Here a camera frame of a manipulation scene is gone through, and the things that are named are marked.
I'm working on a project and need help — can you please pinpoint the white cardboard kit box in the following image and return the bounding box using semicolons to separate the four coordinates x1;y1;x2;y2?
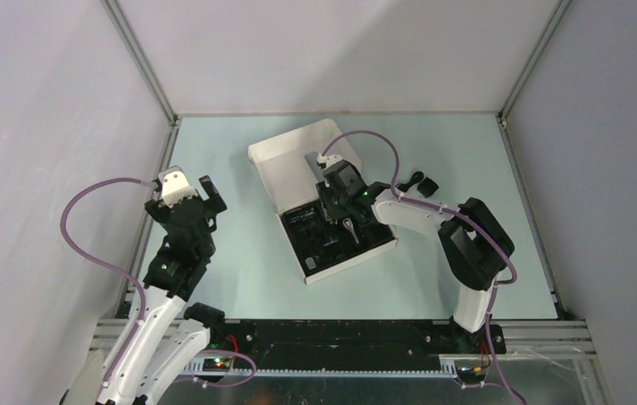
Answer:
248;119;397;284

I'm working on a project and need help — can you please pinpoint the black charging cable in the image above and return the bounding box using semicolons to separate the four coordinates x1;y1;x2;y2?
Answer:
395;170;425;194

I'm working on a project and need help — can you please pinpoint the black clipper guard comb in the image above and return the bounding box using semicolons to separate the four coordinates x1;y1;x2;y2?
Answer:
417;177;440;198

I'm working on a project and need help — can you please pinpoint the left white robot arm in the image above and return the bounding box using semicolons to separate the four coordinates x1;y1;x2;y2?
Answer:
60;167;227;404

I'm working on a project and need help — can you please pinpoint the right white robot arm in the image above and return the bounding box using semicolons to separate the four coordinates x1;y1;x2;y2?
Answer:
316;154;515;353

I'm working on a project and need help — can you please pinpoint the silver black hair clipper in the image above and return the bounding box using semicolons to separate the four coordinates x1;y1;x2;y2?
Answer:
342;218;360;245

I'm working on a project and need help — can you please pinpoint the black plastic tray insert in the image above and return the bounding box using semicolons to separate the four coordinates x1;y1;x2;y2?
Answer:
278;199;397;283

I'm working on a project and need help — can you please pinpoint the left control board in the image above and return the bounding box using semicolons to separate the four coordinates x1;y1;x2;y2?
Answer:
202;358;234;373

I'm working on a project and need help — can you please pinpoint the control board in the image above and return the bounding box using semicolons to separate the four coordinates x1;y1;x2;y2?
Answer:
202;358;234;373
456;365;491;385

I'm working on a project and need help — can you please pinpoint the right control board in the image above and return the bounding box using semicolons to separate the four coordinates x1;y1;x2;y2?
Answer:
456;365;491;385

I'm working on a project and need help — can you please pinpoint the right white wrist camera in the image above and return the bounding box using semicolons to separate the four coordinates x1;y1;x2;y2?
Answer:
316;154;343;170

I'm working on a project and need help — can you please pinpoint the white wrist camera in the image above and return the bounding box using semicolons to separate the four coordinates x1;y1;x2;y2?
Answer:
154;165;199;208
316;154;343;170

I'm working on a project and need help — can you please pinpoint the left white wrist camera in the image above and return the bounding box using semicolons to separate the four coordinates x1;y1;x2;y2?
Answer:
154;165;199;208

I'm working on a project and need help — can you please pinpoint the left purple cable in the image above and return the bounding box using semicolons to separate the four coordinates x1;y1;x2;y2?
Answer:
59;177;157;386

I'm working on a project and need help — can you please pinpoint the purple cable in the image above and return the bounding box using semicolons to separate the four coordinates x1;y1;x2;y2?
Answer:
59;177;157;386
321;129;529;405

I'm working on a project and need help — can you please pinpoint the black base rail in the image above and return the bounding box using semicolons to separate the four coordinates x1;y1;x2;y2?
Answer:
209;320;506;372

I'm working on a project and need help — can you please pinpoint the aluminium frame rail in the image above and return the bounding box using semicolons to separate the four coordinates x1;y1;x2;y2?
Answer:
100;0;178;126

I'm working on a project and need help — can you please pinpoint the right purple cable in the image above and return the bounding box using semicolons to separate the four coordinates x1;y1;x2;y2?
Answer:
321;129;529;405

